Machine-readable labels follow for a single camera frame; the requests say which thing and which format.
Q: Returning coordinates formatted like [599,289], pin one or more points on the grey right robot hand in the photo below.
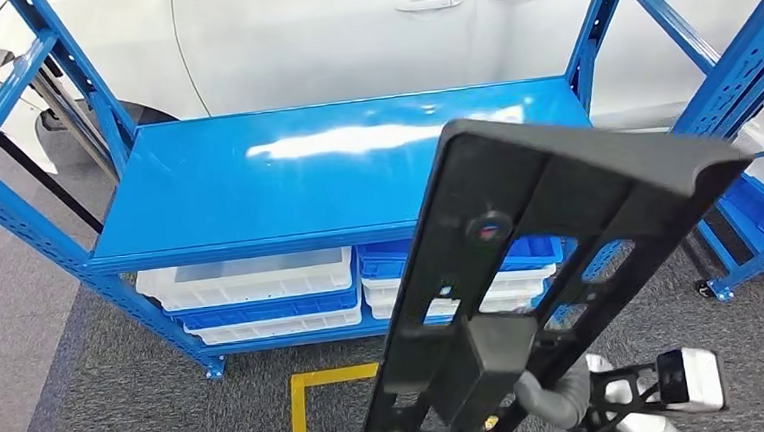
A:
[555,396]

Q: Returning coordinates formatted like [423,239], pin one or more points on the blue wheeled shelf rack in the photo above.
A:
[756,261]

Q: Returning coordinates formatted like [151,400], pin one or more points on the blue metal shelf rack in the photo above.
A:
[255,196]

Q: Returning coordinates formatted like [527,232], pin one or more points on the blue plastic tray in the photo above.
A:
[268,312]
[385,261]
[760,218]

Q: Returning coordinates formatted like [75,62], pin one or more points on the white car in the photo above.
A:
[311,39]

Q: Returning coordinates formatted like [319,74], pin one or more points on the black diagonal pole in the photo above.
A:
[27,164]

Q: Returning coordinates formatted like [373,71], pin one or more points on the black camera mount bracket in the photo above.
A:
[630,373]

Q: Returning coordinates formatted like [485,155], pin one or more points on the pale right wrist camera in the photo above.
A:
[701,381]

